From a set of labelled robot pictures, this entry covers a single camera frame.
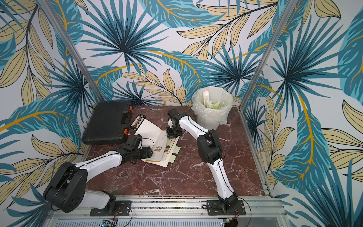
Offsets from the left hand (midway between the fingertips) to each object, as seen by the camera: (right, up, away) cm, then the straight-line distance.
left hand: (148, 154), depth 89 cm
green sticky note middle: (+18, +3, +1) cm, 18 cm away
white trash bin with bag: (+42, +33, +11) cm, 54 cm away
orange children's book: (+9, +5, 0) cm, 10 cm away
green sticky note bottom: (+15, -2, -2) cm, 16 cm away
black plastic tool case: (-30, +19, +10) cm, 36 cm away
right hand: (+13, +10, +8) cm, 18 cm away
